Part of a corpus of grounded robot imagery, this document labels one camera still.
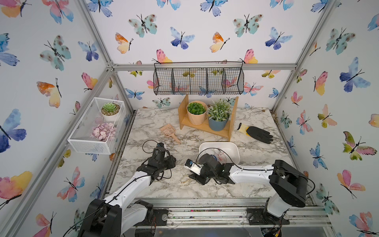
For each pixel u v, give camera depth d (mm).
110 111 721
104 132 624
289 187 444
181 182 842
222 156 951
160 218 727
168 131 1079
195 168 725
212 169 653
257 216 737
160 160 671
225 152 966
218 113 886
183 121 1046
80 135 629
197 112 954
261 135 1034
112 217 396
